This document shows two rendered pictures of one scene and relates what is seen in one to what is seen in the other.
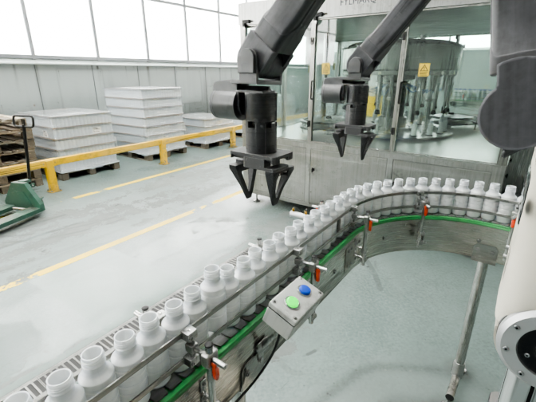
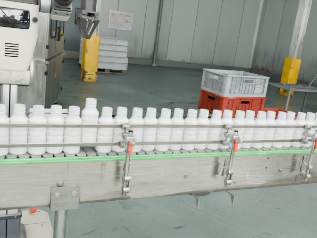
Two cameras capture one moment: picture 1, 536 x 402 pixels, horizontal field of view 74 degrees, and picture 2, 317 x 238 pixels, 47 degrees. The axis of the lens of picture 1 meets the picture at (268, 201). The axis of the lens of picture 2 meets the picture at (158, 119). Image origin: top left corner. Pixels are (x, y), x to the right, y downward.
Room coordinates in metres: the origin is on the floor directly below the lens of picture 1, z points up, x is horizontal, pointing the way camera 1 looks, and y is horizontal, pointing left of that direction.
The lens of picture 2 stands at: (1.71, 0.95, 1.47)
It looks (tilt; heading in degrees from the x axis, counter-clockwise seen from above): 14 degrees down; 209
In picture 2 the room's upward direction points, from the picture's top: 7 degrees clockwise
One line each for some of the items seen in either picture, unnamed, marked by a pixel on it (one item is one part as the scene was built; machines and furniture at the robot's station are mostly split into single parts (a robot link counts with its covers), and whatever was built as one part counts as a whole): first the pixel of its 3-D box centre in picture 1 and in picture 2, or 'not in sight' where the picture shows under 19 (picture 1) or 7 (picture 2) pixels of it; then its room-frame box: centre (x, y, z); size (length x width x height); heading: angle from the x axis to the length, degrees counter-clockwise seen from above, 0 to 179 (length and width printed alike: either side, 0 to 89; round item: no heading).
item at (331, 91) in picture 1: (344, 81); not in sight; (1.03, -0.21, 1.60); 0.12 x 0.09 x 0.12; 56
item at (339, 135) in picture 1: (347, 141); not in sight; (1.02, -0.23, 1.44); 0.07 x 0.07 x 0.09; 55
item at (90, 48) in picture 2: not in sight; (90, 57); (-5.23, -4.96, 0.55); 0.40 x 0.40 x 1.10; 55
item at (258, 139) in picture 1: (261, 140); (88, 5); (0.65, 0.01, 1.51); 0.10 x 0.07 x 0.07; 54
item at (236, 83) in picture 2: not in sight; (234, 83); (-2.08, -0.26, 1.00); 0.61 x 0.41 x 0.22; 152
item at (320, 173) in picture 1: (390, 109); not in sight; (4.73, -1.59, 1.18); 2.88 x 2.73 x 2.35; 55
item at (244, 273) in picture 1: (244, 285); (55, 129); (0.83, 0.06, 1.08); 0.06 x 0.06 x 0.17
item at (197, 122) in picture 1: (202, 129); not in sight; (8.65, 1.58, 0.33); 1.23 x 1.04 x 0.66; 54
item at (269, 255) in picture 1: (269, 266); (18, 129); (0.92, 0.00, 1.08); 0.06 x 0.06 x 0.17
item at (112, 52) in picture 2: not in sight; (103, 53); (-7.12, -6.07, 0.50); 1.24 x 1.03 x 1.00; 148
